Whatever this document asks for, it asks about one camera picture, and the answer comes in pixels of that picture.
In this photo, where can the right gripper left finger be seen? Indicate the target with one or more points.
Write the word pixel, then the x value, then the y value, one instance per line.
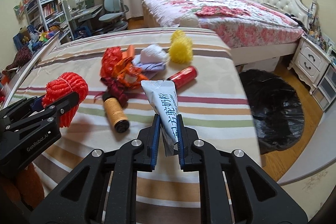
pixel 102 187

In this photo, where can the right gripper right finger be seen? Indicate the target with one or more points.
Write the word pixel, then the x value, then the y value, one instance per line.
pixel 233 187

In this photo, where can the red foam net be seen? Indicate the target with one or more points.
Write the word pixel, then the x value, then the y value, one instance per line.
pixel 65 84

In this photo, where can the red orange foil wrapper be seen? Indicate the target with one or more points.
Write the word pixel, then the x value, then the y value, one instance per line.
pixel 114 67

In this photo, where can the white milk powder sachet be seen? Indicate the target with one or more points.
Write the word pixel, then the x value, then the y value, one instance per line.
pixel 162 96

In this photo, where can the red cylindrical can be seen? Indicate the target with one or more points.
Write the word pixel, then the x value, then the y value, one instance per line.
pixel 183 77

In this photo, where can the lavender cloth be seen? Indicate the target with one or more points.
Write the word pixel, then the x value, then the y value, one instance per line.
pixel 149 70

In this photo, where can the white tissue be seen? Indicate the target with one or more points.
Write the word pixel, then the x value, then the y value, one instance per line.
pixel 153 54

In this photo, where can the yellow foam net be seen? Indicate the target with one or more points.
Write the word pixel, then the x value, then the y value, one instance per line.
pixel 181 49

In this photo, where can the black lined trash bin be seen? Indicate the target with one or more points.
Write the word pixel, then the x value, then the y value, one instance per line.
pixel 276 109

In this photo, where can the orange thread spool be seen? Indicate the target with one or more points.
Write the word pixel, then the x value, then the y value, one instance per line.
pixel 115 114

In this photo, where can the striped bed sheet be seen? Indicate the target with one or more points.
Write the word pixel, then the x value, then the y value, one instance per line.
pixel 214 104

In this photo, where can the study desk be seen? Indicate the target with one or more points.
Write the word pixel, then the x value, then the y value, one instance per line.
pixel 81 15

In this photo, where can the white under-bed box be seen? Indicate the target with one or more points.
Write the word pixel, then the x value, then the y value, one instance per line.
pixel 268 65

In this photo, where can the clear plastic drawer unit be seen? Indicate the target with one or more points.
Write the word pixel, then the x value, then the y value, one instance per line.
pixel 325 92

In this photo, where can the grey-blue desk chair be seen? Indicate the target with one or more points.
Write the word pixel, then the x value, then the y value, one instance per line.
pixel 114 19

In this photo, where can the white nightstand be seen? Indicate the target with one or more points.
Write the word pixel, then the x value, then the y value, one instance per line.
pixel 309 62

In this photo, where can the floral bed quilt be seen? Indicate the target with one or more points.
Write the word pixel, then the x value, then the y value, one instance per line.
pixel 239 23

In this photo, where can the white round bedpost knob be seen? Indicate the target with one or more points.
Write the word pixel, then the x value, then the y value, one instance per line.
pixel 189 21

